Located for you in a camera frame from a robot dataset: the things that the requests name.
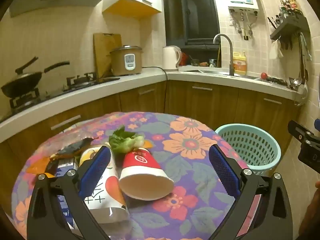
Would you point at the wooden base cabinets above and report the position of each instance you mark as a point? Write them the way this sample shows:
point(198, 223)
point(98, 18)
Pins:
point(200, 102)

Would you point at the teal plastic basket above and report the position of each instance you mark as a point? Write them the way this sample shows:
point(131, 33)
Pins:
point(252, 142)

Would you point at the hanging steel ladles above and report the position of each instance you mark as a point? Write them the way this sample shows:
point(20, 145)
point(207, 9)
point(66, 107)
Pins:
point(303, 80)

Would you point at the black wok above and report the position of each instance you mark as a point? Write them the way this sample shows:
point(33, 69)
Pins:
point(22, 82)

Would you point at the red tomato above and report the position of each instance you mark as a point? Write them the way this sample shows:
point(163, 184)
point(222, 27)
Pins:
point(264, 75)

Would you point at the dark window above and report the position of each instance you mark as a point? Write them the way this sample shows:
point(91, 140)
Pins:
point(195, 12)

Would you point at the white hanging cloth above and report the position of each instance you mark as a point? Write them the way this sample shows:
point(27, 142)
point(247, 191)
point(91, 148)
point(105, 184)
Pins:
point(276, 50)

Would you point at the white electric kettle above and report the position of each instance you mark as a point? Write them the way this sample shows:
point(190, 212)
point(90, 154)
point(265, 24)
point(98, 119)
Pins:
point(170, 57)

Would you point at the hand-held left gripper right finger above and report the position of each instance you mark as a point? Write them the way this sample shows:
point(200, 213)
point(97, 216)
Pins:
point(222, 172)

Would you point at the white countertop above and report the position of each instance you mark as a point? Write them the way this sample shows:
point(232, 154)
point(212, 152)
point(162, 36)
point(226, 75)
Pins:
point(140, 78)

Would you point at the green leafy vegetable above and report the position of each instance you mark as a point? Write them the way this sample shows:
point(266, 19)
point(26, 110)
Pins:
point(122, 142)

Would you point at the brown rice cooker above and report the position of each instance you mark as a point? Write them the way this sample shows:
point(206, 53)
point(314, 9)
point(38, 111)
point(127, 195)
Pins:
point(120, 62)

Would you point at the dark wall rack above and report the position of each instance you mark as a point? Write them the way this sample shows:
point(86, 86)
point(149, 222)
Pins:
point(290, 26)

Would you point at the dark utensil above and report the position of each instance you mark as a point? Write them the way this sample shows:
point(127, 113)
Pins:
point(276, 80)

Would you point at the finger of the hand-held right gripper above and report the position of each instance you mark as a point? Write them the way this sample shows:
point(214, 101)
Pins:
point(298, 131)

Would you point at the steel sink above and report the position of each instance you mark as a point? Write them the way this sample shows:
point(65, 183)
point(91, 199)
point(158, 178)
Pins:
point(212, 72)

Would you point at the white wall socket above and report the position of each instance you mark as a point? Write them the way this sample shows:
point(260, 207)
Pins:
point(232, 23)

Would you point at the black gas stove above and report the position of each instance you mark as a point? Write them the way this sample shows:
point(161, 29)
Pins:
point(82, 80)

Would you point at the steel faucet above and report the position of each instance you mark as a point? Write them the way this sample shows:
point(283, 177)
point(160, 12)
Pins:
point(231, 55)

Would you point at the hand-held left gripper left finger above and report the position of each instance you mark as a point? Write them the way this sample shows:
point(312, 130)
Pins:
point(96, 170)

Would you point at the red pot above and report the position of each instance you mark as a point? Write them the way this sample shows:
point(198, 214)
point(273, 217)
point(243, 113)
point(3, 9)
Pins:
point(184, 58)

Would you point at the wooden cutting board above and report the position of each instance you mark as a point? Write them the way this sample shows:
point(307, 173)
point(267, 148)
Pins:
point(105, 52)

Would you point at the white snack bag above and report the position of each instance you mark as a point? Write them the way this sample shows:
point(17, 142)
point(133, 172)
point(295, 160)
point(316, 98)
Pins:
point(110, 192)

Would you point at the person's right forearm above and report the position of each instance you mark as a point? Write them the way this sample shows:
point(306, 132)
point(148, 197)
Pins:
point(311, 215)

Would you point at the red paper cup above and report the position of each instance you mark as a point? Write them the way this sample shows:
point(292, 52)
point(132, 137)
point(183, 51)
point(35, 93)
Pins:
point(140, 162)

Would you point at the row of seasoning bottles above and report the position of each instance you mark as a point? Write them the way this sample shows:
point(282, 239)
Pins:
point(290, 3)

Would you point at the yellow oil bottle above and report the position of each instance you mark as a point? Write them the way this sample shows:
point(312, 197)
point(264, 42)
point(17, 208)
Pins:
point(240, 65)

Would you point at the floral tablecloth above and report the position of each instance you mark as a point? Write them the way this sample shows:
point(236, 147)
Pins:
point(190, 142)

